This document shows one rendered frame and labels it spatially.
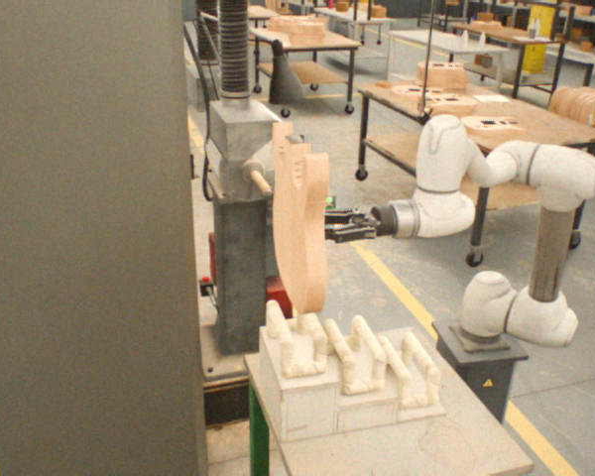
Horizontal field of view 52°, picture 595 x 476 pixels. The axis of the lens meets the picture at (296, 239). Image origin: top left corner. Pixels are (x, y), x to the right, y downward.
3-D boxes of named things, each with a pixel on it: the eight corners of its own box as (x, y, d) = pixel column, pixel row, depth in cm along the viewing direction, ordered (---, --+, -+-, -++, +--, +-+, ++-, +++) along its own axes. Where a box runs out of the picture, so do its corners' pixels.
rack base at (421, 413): (359, 362, 184) (359, 359, 183) (406, 355, 188) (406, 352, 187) (396, 425, 160) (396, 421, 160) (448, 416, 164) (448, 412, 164)
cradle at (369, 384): (340, 389, 158) (341, 379, 157) (382, 383, 161) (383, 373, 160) (344, 398, 155) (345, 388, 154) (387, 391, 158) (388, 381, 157)
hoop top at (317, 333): (295, 305, 165) (295, 295, 164) (306, 303, 166) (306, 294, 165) (315, 348, 148) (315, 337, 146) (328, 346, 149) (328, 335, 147)
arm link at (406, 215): (402, 226, 156) (380, 229, 154) (406, 193, 152) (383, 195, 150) (416, 242, 148) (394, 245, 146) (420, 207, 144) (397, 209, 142)
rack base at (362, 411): (306, 370, 180) (307, 344, 176) (360, 361, 184) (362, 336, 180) (336, 435, 157) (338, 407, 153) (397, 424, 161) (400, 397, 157)
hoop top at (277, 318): (265, 308, 163) (265, 298, 162) (277, 307, 164) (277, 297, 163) (282, 353, 146) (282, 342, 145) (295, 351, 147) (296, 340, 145)
